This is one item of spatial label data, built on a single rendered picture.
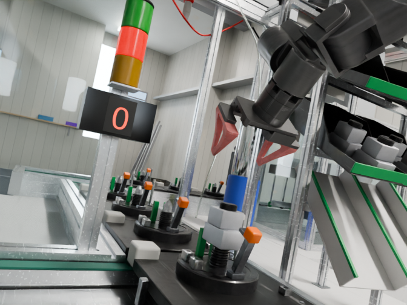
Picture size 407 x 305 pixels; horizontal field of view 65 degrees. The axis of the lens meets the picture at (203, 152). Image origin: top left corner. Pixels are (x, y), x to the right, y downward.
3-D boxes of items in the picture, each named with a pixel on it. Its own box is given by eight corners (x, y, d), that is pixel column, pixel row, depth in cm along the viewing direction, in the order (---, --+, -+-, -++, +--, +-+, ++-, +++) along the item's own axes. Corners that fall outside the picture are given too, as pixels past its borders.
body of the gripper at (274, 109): (229, 103, 52) (254, 65, 48) (277, 119, 56) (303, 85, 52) (241, 129, 47) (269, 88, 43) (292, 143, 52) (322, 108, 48)
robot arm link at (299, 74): (308, 55, 41) (338, 68, 44) (286, 32, 46) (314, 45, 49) (277, 98, 45) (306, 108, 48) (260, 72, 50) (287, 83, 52)
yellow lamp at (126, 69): (140, 88, 56) (146, 61, 56) (112, 80, 53) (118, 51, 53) (132, 92, 60) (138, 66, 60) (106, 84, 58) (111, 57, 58)
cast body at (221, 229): (242, 250, 52) (250, 209, 53) (220, 249, 50) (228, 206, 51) (216, 236, 60) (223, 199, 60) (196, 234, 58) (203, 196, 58)
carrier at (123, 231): (229, 261, 71) (239, 206, 72) (123, 258, 60) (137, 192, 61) (184, 232, 93) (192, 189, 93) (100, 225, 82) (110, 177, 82)
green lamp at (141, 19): (152, 33, 56) (157, 6, 56) (124, 22, 54) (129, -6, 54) (143, 40, 60) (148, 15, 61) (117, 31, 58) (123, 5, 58)
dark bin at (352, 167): (403, 186, 62) (424, 152, 60) (349, 173, 58) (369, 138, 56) (326, 131, 87) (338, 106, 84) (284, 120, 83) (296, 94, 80)
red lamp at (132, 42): (146, 60, 56) (152, 34, 56) (118, 51, 53) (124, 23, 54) (138, 66, 60) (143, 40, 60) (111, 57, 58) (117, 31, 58)
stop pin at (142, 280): (144, 307, 48) (149, 280, 48) (136, 307, 47) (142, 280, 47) (141, 302, 49) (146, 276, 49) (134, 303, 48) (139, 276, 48)
